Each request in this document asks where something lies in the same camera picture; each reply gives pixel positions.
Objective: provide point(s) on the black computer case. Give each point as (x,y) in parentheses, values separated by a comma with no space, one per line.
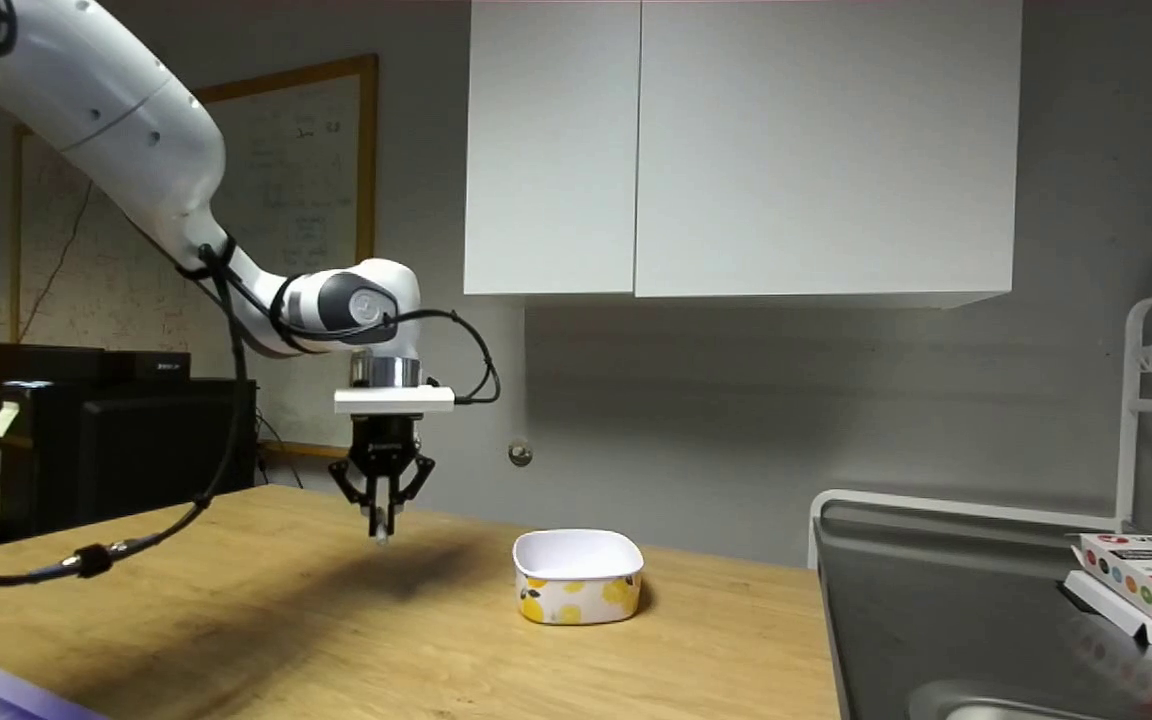
(137,444)

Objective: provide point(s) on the wooden framed whiteboard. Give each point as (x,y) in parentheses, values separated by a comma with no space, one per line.
(298,160)

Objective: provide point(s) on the steel sink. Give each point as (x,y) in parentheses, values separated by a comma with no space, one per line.
(1001,626)

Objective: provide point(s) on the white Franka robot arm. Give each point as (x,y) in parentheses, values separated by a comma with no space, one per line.
(109,123)

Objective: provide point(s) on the white wall cabinet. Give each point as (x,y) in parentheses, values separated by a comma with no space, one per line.
(738,132)

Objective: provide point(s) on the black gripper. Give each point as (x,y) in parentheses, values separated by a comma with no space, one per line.
(387,439)

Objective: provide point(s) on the red white box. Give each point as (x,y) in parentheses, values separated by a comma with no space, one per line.
(1149,582)

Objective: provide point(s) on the white yellow bowl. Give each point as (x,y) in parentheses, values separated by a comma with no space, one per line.
(579,577)

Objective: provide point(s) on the round metal wall knob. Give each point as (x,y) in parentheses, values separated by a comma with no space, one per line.
(516,454)

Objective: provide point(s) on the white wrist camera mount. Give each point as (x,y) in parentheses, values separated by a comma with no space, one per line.
(394,397)

